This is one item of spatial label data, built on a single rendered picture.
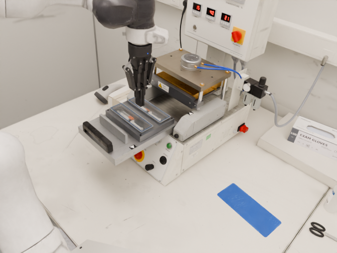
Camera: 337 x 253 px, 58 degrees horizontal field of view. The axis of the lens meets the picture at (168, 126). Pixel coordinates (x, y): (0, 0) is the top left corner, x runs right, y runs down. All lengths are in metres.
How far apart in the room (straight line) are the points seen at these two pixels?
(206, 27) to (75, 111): 0.75
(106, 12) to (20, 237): 0.57
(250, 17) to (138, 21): 0.43
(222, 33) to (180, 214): 0.70
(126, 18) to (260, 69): 0.96
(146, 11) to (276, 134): 0.86
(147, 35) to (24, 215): 0.57
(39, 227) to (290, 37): 1.24
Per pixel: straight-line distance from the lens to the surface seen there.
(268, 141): 1.42
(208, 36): 1.29
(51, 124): 1.52
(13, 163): 0.65
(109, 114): 1.13
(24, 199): 0.71
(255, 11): 1.15
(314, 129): 1.47
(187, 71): 1.18
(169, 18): 1.99
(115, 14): 0.87
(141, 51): 0.95
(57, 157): 1.34
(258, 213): 1.19
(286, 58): 1.60
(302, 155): 1.42
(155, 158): 1.19
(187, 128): 1.09
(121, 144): 1.03
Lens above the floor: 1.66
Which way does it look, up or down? 39 degrees down
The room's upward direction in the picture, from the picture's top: 5 degrees clockwise
